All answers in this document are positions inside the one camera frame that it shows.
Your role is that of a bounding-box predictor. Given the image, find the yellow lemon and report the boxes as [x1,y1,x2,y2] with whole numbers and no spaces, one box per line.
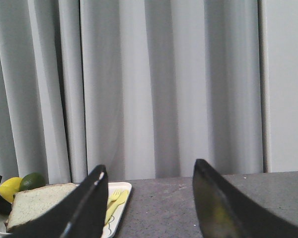
[0,177,22,203]

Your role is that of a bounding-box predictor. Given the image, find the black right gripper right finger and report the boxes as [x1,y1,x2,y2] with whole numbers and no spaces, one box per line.
[192,159,298,238]

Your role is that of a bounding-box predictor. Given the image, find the yellow plastic knife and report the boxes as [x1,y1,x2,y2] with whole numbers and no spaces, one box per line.
[111,190,129,215]

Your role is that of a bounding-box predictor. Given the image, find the grey curtain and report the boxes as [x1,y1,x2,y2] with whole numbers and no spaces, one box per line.
[0,0,298,185]

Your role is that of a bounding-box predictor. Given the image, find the green lime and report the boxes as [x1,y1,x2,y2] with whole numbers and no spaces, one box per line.
[19,173,46,191]

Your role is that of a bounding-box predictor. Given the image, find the white bread slice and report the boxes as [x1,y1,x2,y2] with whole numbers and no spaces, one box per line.
[6,183,77,233]

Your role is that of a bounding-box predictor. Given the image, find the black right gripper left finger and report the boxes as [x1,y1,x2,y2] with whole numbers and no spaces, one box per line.
[6,165,108,238]

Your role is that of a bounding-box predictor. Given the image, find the white rectangular tray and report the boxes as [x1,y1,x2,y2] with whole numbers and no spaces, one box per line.
[101,182,132,238]

